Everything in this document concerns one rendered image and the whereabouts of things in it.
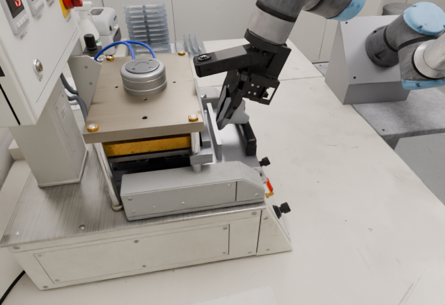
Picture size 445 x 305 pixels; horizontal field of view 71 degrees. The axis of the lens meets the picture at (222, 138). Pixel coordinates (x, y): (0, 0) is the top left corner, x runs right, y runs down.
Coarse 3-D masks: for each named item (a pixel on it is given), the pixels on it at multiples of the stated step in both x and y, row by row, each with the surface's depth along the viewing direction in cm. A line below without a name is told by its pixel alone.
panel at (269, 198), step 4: (268, 188) 78; (268, 192) 74; (272, 192) 64; (264, 196) 60; (268, 196) 63; (272, 196) 79; (268, 200) 65; (272, 200) 74; (268, 204) 61; (272, 204) 69; (272, 208) 65; (272, 212) 63; (276, 212) 67; (276, 216) 66; (280, 220) 70; (280, 224) 66; (284, 228) 70; (284, 232) 68; (288, 236) 71
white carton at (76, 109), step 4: (68, 80) 109; (72, 80) 109; (72, 84) 107; (64, 88) 106; (72, 88) 106; (68, 92) 103; (72, 108) 95; (76, 108) 95; (76, 112) 95; (80, 112) 95; (76, 116) 96; (80, 116) 96; (76, 120) 96; (80, 120) 97
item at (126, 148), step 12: (108, 144) 51; (120, 144) 52; (132, 144) 52; (144, 144) 52; (156, 144) 53; (168, 144) 53; (180, 144) 54; (108, 156) 53; (120, 156) 54; (132, 156) 54; (144, 156) 54; (156, 156) 55
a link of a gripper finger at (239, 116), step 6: (228, 102) 60; (240, 108) 61; (222, 114) 62; (234, 114) 62; (240, 114) 62; (246, 114) 63; (222, 120) 62; (228, 120) 62; (234, 120) 63; (240, 120) 63; (246, 120) 64; (222, 126) 64
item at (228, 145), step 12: (216, 132) 62; (228, 132) 68; (240, 132) 68; (216, 144) 61; (228, 144) 65; (240, 144) 65; (216, 156) 62; (228, 156) 62; (240, 156) 62; (252, 156) 62; (252, 168) 60; (108, 192) 57; (120, 192) 57
